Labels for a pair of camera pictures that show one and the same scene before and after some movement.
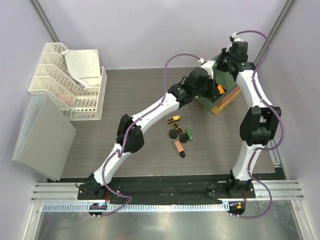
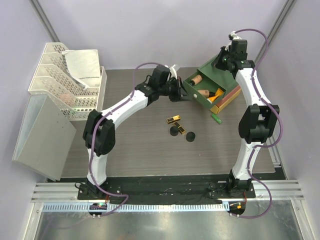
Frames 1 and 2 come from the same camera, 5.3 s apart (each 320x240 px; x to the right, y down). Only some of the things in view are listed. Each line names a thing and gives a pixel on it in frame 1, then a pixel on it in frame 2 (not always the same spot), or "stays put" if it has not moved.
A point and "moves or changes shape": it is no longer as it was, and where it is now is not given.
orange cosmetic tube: [221, 89] moves or changes shape
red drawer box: [229, 95] stays put
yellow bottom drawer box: [216, 109] stays put
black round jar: [183, 138] to [190, 136]
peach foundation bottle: [180, 148] moves or changes shape
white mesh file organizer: [51, 81] stays put
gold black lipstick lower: [178, 128] stays put
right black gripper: [223, 54] stays put
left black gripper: [213, 90] to [178, 84]
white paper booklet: [84, 66] stays put
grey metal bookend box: [45, 139] stays put
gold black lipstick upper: [173, 119] stays put
